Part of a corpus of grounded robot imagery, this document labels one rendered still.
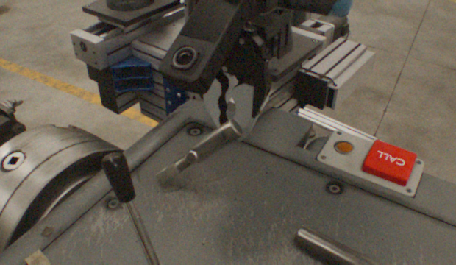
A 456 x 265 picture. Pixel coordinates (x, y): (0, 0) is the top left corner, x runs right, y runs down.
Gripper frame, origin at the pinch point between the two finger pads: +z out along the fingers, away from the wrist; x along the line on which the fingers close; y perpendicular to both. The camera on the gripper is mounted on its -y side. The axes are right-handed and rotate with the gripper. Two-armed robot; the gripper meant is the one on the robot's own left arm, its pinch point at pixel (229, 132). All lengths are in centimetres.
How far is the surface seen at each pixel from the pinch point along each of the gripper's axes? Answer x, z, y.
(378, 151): -16.1, 3.5, 11.0
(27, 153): 26.6, 6.6, -12.5
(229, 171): -0.9, 4.8, -1.2
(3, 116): 85, 35, 9
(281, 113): -0.8, 4.7, 13.1
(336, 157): -11.4, 4.7, 8.3
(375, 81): 26, 128, 256
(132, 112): 156, 129, 124
